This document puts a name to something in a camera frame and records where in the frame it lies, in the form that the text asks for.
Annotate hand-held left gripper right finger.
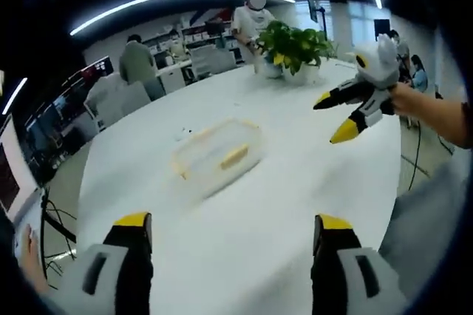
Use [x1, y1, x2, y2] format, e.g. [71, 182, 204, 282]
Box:
[310, 213, 407, 315]

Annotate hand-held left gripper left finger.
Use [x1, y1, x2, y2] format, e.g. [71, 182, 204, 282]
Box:
[61, 211, 154, 315]

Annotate clear lid with yellow buckles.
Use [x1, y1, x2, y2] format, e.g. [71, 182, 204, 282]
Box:
[171, 116, 264, 180]

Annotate person's right hand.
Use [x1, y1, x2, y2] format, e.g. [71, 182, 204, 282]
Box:
[390, 82, 415, 118]

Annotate green potted plant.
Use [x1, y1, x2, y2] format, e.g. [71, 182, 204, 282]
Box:
[256, 20, 336, 85]

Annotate clear glass vase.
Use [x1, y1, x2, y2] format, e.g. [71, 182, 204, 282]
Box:
[252, 53, 286, 80]

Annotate monitor on black stand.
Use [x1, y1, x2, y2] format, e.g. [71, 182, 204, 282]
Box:
[307, 0, 327, 41]

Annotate open white laptop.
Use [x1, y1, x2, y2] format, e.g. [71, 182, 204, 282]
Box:
[0, 110, 50, 257]

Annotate grey office chair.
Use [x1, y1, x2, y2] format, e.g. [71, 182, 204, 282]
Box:
[86, 72, 153, 132]

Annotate storage shelves with boxes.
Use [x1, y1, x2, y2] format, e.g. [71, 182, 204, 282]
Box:
[142, 13, 237, 58]

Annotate monitor with red screen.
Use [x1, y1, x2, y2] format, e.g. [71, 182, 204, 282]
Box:
[80, 55, 115, 80]

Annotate long curved ceiling light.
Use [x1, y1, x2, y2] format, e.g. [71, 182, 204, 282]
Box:
[69, 0, 297, 37]

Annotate black cables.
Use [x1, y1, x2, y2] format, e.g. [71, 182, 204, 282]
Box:
[38, 185, 79, 281]

